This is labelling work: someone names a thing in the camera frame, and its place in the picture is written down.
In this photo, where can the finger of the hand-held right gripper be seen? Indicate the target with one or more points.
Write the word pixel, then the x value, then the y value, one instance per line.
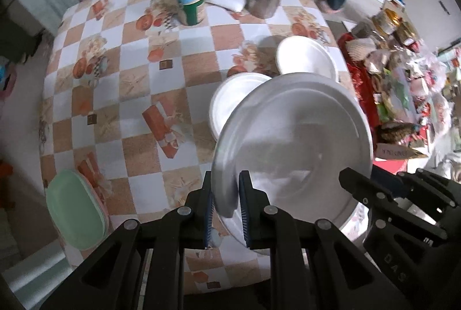
pixel 428 186
pixel 381 198

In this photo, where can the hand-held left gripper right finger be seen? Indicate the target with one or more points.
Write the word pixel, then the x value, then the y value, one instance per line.
pixel 245 216

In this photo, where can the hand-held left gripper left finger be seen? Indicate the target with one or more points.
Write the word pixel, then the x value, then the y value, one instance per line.
pixel 209 220

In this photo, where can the white bowl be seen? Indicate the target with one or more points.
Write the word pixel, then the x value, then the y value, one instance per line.
pixel 295 151
pixel 230 99
pixel 306 58

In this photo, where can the green plate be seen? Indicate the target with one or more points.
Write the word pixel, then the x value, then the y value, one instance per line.
pixel 74 209

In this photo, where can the pile of packaged goods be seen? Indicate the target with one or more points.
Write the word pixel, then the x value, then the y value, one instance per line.
pixel 407 83

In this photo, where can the checkered tablecloth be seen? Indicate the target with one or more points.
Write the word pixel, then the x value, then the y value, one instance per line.
pixel 144 79

